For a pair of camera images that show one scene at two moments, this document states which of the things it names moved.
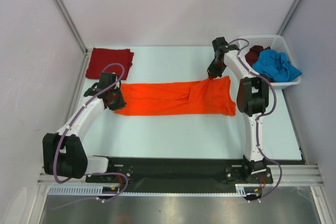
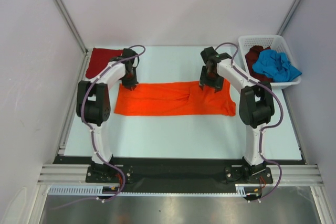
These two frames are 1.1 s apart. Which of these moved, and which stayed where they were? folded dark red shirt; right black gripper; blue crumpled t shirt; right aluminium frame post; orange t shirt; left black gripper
Moved: left black gripper; right black gripper
Stayed: right aluminium frame post; blue crumpled t shirt; orange t shirt; folded dark red shirt
